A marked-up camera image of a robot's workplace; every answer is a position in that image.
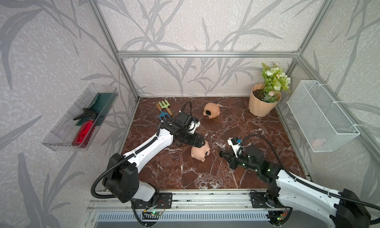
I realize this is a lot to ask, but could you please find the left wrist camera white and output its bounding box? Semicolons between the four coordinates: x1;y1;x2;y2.
188;119;200;134

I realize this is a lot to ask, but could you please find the pink piggy bank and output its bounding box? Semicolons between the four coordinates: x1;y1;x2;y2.
191;141;211;162

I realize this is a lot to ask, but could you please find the pink object in basket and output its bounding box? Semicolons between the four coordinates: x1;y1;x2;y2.
312;138;327;150

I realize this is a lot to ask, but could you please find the red spray bottle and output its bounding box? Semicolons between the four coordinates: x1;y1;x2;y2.
71;119;95;148

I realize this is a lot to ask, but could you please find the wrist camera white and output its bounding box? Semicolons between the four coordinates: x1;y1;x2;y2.
227;137;243;158
188;119;200;134

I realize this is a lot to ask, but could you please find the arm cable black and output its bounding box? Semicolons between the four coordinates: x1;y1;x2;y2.
237;134;380;226
90;101;193;199

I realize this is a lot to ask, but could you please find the blue toy garden fork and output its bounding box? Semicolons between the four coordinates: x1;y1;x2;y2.
156;103;171;122

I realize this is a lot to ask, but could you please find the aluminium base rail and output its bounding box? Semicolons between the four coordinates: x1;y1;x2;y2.
80;188;346;228

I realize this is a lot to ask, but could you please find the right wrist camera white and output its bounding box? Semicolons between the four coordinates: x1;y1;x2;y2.
227;137;243;158

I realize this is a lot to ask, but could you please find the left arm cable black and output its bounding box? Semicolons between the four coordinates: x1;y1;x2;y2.
90;101;193;199

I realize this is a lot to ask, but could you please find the clear plastic wall tray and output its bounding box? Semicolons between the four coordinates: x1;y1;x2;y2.
42;83;119;152

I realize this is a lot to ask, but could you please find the white wire mesh basket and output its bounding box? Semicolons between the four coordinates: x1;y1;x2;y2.
287;80;360;153

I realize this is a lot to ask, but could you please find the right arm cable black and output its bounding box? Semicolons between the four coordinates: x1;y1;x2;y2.
237;134;380;226

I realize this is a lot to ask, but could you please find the green trowel in tray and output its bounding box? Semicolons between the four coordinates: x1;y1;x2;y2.
73;93;118;127

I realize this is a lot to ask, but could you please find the artificial green white plant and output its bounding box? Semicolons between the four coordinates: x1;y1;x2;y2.
258;63;291;103

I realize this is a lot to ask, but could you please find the green toy garden rake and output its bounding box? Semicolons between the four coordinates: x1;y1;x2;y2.
159;99;173;117

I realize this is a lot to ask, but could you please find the aluminium frame crossbar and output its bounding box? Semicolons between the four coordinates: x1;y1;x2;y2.
117;51;298;59

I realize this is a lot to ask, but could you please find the peach flower pot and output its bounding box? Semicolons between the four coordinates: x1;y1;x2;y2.
248;83;282;117

